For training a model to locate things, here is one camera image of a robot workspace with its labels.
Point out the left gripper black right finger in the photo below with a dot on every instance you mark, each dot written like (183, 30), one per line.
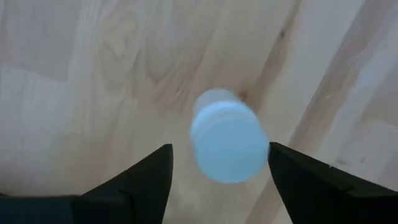
(317, 193)

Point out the white pill bottle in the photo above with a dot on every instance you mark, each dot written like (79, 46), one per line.
(228, 143)

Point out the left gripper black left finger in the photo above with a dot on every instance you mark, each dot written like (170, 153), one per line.
(140, 193)

